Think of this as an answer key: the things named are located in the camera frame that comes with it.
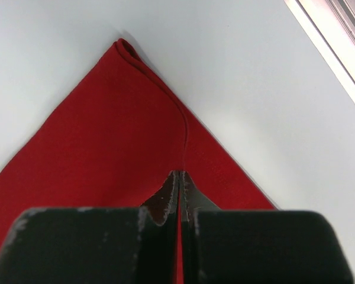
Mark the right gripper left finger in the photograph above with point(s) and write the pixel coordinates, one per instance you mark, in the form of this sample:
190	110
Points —
95	245

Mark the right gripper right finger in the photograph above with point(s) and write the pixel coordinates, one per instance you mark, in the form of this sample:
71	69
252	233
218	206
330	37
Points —
256	246

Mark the dark red t shirt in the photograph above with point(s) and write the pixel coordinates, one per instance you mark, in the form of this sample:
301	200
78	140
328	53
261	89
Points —
113	142

